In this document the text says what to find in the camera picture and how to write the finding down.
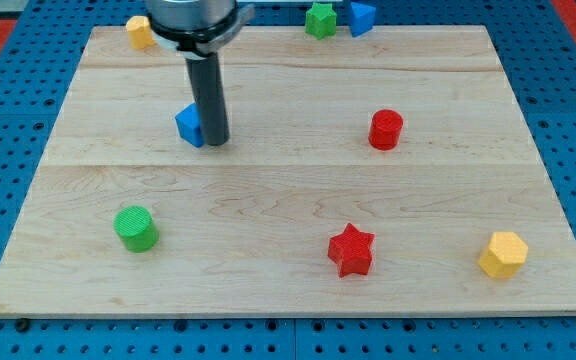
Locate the yellow hexagon block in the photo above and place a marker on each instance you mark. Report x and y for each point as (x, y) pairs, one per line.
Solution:
(503, 256)

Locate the green cylinder block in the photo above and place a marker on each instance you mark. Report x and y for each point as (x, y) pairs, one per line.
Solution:
(135, 227)

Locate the blue triangle block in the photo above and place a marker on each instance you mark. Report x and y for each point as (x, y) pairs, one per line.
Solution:
(361, 18)

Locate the blue cube block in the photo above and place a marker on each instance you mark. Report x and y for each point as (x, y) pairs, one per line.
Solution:
(188, 126)

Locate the light wooden board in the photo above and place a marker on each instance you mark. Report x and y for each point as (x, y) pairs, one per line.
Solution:
(244, 228)

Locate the green star block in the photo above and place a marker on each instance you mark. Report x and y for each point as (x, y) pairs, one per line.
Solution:
(321, 20)

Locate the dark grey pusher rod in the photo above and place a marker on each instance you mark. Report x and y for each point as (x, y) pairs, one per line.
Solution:
(207, 88)

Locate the red cylinder block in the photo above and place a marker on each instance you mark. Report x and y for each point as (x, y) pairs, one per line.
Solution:
(385, 130)

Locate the yellow heart block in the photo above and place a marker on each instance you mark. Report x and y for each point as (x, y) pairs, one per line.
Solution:
(139, 32)

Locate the red star block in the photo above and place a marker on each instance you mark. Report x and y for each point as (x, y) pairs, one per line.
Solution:
(351, 251)

